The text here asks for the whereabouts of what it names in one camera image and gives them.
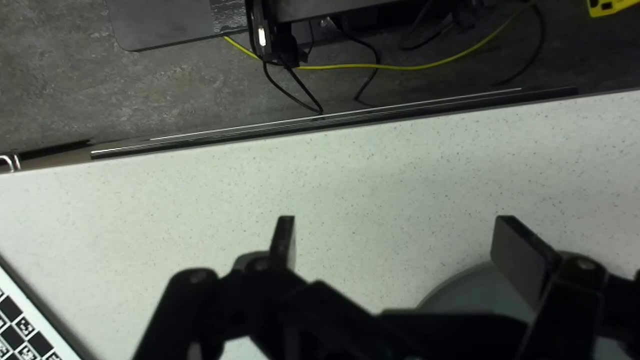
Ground black box with light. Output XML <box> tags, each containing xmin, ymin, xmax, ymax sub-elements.
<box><xmin>244</xmin><ymin>0</ymin><xmax>303</xmax><ymax>68</ymax></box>

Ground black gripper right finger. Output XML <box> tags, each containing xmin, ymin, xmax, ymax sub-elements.
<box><xmin>490</xmin><ymin>213</ymin><xmax>640</xmax><ymax>360</ymax></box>

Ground yellow floor cable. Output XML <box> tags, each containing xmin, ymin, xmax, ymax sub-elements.
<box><xmin>221</xmin><ymin>9</ymin><xmax>521</xmax><ymax>74</ymax></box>

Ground yellow black warning label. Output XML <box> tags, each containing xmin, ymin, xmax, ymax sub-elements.
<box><xmin>585</xmin><ymin>0</ymin><xmax>640</xmax><ymax>20</ymax></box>

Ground thin black floor cable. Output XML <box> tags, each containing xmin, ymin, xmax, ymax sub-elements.
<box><xmin>262</xmin><ymin>58</ymin><xmax>326</xmax><ymax>116</ymax></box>

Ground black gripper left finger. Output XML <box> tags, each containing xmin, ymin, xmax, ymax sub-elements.
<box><xmin>132</xmin><ymin>213</ymin><xmax>375</xmax><ymax>360</ymax></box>

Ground yellow and black cables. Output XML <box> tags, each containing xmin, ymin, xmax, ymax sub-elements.
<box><xmin>349</xmin><ymin>0</ymin><xmax>548</xmax><ymax>108</ymax></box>

